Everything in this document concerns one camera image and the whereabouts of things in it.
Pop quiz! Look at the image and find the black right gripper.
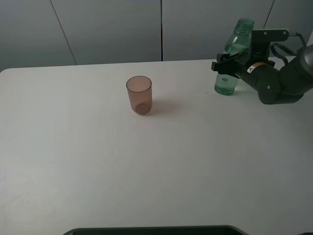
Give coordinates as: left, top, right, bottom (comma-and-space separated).
211, 50, 280, 104

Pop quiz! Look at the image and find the green transparent water bottle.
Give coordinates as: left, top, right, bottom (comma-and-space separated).
214, 19, 254, 95

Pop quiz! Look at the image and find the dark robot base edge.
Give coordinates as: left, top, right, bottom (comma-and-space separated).
65, 225, 246, 235

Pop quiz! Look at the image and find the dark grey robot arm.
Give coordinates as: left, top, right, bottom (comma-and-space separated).
211, 45, 313, 105

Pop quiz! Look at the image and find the pink translucent plastic cup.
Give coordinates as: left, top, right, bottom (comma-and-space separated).
126, 76, 153, 115

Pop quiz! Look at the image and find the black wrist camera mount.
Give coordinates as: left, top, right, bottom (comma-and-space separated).
248, 29, 289, 62

